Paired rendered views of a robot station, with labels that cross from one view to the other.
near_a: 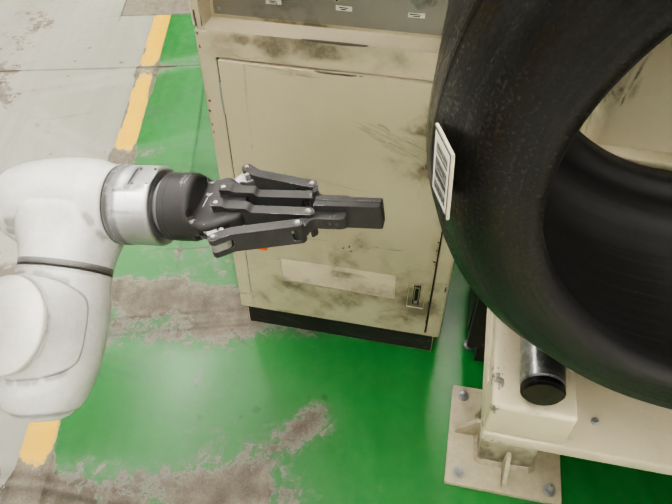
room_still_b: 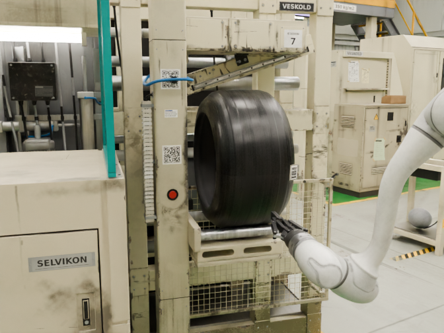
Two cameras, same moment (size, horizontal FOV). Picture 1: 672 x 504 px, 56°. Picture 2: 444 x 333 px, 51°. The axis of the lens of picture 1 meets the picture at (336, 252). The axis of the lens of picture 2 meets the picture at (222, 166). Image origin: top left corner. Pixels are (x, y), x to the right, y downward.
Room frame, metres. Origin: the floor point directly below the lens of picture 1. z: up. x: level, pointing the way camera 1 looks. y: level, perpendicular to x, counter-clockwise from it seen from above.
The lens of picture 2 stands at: (1.39, 1.33, 1.48)
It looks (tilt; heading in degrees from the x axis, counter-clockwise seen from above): 10 degrees down; 243
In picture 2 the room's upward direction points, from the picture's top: straight up
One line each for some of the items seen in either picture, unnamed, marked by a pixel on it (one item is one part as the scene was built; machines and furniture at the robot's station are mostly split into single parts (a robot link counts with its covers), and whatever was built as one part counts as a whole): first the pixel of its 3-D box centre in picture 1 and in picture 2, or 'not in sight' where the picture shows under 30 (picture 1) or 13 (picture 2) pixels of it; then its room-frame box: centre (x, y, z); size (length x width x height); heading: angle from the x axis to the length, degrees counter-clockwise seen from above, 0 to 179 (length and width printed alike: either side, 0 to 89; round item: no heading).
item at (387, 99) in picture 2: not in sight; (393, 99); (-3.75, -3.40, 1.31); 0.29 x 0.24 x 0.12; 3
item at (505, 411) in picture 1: (528, 299); (238, 247); (0.51, -0.24, 0.84); 0.36 x 0.09 x 0.06; 168
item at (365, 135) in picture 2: not in sight; (370, 148); (-3.46, -3.50, 0.62); 0.91 x 0.58 x 1.25; 3
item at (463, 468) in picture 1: (504, 438); not in sight; (0.73, -0.41, 0.02); 0.27 x 0.27 x 0.04; 78
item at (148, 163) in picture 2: not in sight; (148, 161); (0.82, -0.40, 1.19); 0.05 x 0.04 x 0.48; 78
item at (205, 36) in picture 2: not in sight; (236, 37); (0.29, -0.65, 1.71); 0.61 x 0.25 x 0.15; 168
